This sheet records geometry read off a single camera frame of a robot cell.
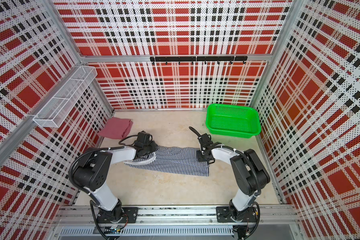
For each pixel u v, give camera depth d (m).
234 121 1.15
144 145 0.77
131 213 0.74
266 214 0.76
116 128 1.10
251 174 0.47
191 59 0.88
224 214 0.73
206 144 0.75
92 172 0.48
